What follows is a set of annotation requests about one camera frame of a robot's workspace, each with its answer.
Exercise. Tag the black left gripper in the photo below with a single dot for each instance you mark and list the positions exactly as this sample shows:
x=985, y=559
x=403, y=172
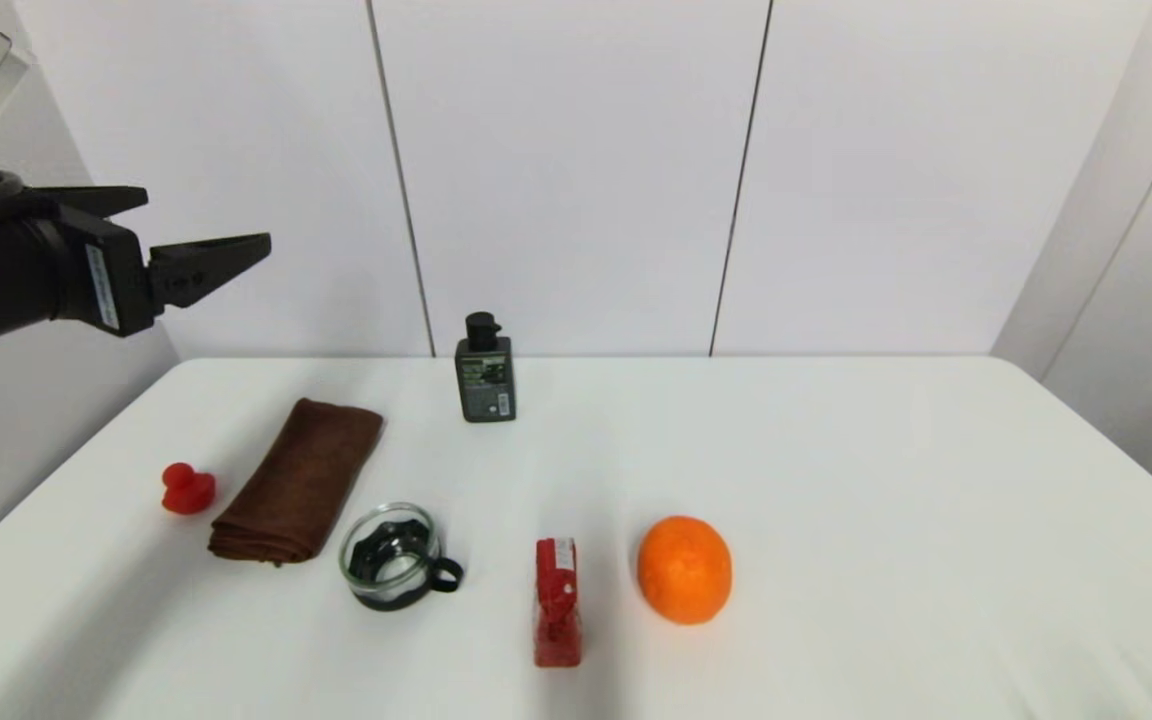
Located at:
x=86, y=275

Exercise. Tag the red toy duck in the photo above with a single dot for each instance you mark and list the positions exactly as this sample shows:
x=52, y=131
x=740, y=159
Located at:
x=186, y=490

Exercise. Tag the brown folded cloth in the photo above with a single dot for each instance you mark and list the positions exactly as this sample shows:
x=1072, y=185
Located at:
x=301, y=480

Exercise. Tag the dark green pump bottle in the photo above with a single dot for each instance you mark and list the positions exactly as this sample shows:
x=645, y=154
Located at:
x=484, y=385

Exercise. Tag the red snack packet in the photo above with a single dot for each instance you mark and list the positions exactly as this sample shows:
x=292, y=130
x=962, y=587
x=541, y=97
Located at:
x=556, y=600

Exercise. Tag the orange fruit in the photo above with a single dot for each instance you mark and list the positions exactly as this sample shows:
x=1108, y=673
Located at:
x=684, y=570

